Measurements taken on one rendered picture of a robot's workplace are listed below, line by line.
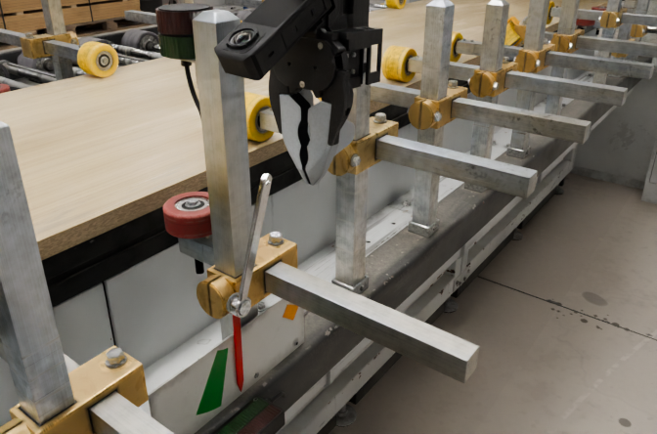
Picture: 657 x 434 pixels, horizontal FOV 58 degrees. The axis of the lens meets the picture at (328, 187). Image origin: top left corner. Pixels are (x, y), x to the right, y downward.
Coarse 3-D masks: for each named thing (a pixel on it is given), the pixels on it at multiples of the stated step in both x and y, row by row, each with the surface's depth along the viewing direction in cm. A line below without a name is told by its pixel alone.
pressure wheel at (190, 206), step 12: (192, 192) 84; (204, 192) 84; (168, 204) 81; (180, 204) 81; (192, 204) 80; (204, 204) 81; (168, 216) 78; (180, 216) 78; (192, 216) 78; (204, 216) 78; (168, 228) 80; (180, 228) 78; (192, 228) 78; (204, 228) 79
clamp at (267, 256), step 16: (288, 240) 79; (256, 256) 75; (272, 256) 75; (288, 256) 78; (208, 272) 73; (256, 272) 73; (208, 288) 70; (224, 288) 70; (256, 288) 74; (208, 304) 71; (224, 304) 70
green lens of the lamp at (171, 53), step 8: (160, 40) 63; (168, 40) 62; (176, 40) 62; (184, 40) 62; (192, 40) 62; (160, 48) 63; (168, 48) 62; (176, 48) 62; (184, 48) 62; (192, 48) 62; (168, 56) 63; (176, 56) 62; (184, 56) 62; (192, 56) 62
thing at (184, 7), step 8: (160, 8) 62; (168, 8) 62; (176, 8) 62; (184, 8) 62; (192, 8) 62; (200, 8) 62; (208, 8) 63; (160, 32) 63; (184, 64) 65; (192, 80) 67; (192, 88) 66; (192, 96) 67
